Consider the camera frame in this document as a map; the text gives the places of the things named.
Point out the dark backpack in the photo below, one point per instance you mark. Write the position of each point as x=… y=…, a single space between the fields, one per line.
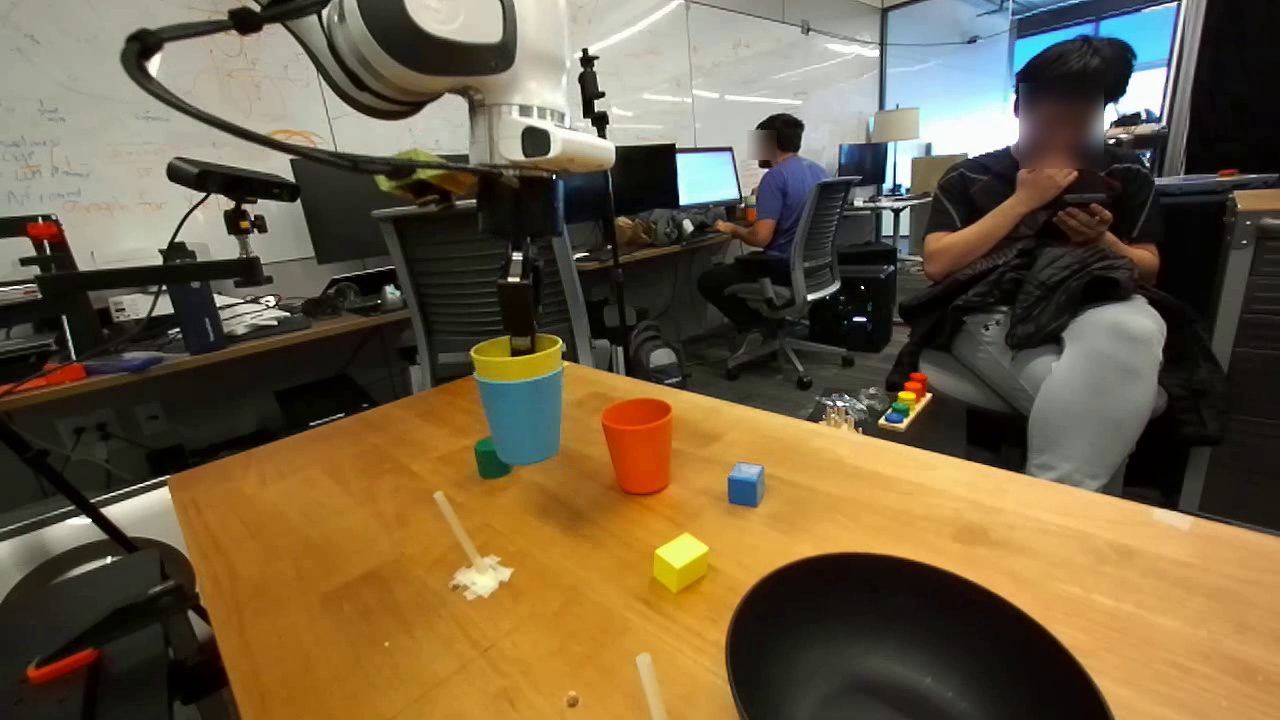
x=659 y=352

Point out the black bowl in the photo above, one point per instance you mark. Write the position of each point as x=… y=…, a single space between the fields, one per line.
x=905 y=655

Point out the black stereo camera on mount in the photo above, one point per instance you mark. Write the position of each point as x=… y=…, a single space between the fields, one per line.
x=226 y=179

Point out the blue plastic cup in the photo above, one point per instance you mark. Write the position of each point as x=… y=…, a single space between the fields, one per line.
x=521 y=423

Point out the yellow plastic cup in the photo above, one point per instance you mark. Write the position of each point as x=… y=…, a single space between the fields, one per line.
x=519 y=360

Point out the white stick with cross end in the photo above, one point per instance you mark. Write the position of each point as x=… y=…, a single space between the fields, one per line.
x=482 y=577

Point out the white shade lamp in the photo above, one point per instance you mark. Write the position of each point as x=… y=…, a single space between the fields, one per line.
x=897 y=127

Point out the black computer tower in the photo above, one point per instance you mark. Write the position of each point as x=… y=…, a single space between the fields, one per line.
x=854 y=304

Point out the orange plastic cup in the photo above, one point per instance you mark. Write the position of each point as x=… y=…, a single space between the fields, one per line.
x=639 y=451

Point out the person in blue shirt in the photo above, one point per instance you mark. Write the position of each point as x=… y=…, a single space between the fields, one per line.
x=788 y=187

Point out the yellow cube block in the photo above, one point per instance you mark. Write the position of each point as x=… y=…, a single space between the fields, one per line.
x=680 y=560

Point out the dark computer monitor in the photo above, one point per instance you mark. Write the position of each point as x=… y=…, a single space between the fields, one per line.
x=644 y=179

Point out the black office chair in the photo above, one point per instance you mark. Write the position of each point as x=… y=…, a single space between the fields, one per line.
x=1240 y=373

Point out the black bag with red clamp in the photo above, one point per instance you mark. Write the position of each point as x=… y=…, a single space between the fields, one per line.
x=105 y=625

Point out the colourful stacking toy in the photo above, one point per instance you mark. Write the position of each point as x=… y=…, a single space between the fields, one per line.
x=905 y=401

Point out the green cylinder block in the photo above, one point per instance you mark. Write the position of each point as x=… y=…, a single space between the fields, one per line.
x=491 y=461

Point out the seated person in black shirt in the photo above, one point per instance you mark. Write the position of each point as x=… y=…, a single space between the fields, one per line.
x=1066 y=385

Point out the black tripod leg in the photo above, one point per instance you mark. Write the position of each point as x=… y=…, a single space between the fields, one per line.
x=60 y=486

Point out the lit computer monitor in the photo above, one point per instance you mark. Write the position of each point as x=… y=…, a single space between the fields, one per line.
x=704 y=179

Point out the wooden side desk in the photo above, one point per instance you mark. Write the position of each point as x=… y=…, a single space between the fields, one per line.
x=200 y=349

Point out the black tripod pole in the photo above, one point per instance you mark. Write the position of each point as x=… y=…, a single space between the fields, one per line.
x=593 y=86

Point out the black monitor back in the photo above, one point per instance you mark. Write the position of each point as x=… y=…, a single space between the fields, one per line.
x=335 y=214

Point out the wrist camera with green tape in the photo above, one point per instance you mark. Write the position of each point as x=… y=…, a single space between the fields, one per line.
x=422 y=181

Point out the black frame with red knob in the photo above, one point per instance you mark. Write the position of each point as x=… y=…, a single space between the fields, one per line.
x=80 y=283

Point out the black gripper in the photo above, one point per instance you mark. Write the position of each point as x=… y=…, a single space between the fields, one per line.
x=521 y=214

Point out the blue cube block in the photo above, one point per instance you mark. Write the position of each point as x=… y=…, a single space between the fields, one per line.
x=745 y=486

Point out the grey mesh office chair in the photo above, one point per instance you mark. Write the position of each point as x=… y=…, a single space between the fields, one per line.
x=445 y=286

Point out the grey swivel office chair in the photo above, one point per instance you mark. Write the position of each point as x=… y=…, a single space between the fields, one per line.
x=818 y=224

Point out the clear plastic bag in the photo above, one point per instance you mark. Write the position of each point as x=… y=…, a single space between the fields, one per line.
x=846 y=410

